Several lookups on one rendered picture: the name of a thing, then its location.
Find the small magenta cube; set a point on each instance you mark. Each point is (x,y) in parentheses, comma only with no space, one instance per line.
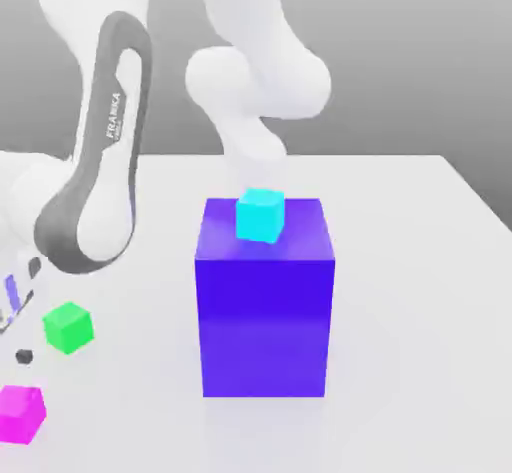
(18,417)

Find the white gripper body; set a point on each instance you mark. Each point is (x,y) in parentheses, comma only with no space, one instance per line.
(15,315)

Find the small cyan cube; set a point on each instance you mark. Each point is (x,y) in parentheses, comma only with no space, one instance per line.
(258,217)

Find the large blue box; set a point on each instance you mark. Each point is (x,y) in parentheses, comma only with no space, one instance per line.
(264,321)

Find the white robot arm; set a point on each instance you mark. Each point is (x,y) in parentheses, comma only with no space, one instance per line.
(256,41)

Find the small green cube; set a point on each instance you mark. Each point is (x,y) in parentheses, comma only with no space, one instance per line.
(68,329)

